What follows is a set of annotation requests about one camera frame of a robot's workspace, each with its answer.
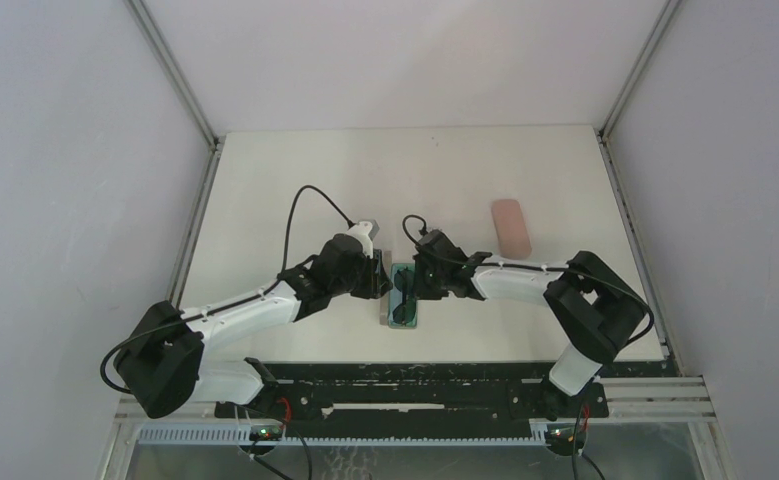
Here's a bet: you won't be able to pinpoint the black frame grey sunglasses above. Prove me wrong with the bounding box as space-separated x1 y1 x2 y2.
392 267 417 326

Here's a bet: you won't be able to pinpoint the grey marbled glasses case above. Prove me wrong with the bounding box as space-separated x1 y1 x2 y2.
380 263 418 329

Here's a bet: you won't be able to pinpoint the pink glasses case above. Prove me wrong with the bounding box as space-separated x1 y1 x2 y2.
491 199 532 260

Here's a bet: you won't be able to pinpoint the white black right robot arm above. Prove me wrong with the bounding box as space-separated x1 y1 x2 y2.
414 230 654 397

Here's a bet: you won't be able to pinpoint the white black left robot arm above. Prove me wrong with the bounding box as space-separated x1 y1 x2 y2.
107 220 391 419

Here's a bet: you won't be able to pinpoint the black right camera cable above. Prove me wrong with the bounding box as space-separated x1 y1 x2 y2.
401 213 656 346

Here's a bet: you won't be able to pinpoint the black camera cable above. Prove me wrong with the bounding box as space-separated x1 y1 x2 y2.
401 213 656 346
99 184 357 395

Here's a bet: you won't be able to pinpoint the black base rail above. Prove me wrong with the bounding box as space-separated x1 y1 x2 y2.
214 362 610 440

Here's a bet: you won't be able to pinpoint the black left camera cable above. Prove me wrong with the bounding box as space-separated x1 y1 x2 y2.
99 184 357 395

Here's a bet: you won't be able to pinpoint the aluminium frame post right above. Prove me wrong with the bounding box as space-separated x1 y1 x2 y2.
597 0 685 143

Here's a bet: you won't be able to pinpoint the aluminium frame post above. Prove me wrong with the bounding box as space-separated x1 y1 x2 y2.
124 0 219 151
597 0 685 143

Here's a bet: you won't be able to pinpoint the aluminium frame post left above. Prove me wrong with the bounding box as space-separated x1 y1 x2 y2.
124 0 219 151

